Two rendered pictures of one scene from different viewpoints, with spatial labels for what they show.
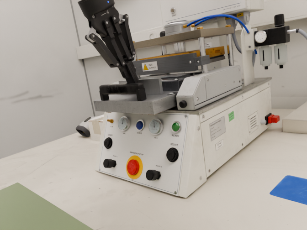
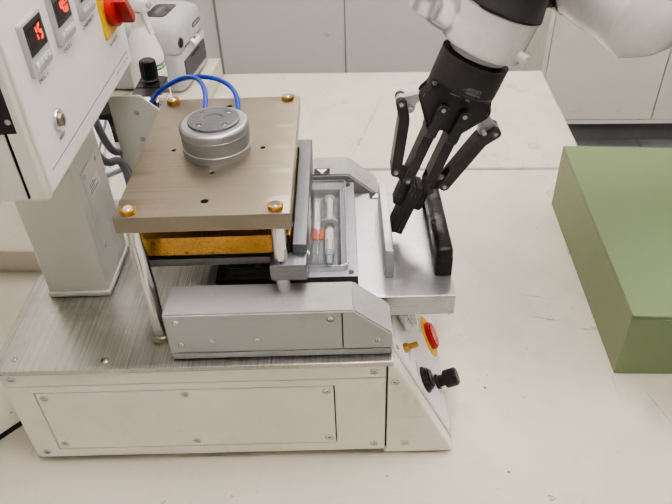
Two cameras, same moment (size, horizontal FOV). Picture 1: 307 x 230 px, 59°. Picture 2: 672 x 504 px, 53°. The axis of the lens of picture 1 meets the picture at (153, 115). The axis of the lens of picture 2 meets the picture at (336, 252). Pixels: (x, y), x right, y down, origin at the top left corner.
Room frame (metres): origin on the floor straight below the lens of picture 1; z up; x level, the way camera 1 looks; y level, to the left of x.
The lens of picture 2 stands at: (1.22, 0.48, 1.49)
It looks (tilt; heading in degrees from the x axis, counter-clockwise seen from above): 38 degrees down; 227
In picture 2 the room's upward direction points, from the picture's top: 2 degrees counter-clockwise
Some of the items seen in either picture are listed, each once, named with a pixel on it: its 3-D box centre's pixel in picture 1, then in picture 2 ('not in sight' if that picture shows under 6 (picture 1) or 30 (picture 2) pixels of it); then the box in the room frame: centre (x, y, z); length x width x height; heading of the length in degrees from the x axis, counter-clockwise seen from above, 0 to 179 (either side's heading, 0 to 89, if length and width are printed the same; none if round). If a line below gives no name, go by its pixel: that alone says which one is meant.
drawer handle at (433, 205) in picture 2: (120, 91); (436, 225); (0.66, 0.07, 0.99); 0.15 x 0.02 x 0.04; 46
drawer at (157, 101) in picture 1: (158, 88); (328, 240); (0.75, -0.03, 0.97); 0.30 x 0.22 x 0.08; 136
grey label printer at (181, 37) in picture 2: not in sight; (149, 44); (0.42, -1.02, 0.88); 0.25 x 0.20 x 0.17; 127
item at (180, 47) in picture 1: (182, 49); (224, 176); (0.84, -0.12, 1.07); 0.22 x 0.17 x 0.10; 46
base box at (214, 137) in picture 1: (192, 122); (251, 309); (0.83, -0.12, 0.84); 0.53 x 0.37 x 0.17; 136
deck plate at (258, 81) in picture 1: (192, 92); (211, 270); (0.87, -0.14, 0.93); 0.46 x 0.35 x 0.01; 136
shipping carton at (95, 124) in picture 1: (114, 124); not in sight; (1.13, 0.17, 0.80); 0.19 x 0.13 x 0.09; 133
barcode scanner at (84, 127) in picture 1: (97, 123); not in sight; (1.23, 0.27, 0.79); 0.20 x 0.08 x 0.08; 133
